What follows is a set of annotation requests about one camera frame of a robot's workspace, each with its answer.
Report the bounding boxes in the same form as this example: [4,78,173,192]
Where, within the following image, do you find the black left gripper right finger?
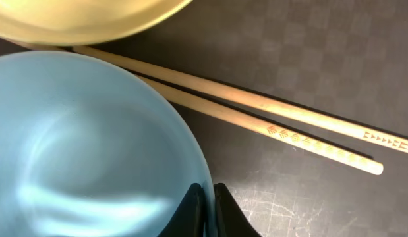
[214,183,260,237]

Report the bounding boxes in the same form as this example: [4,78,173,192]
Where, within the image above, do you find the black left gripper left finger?
[158,183,204,237]

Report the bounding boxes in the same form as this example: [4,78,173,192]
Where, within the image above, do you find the yellow plate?
[0,0,191,46]

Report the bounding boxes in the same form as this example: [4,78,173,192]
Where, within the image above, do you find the light blue bowl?
[0,51,216,236]

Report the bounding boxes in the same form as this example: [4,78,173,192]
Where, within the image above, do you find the wooden chopstick with pattern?
[73,46,408,153]

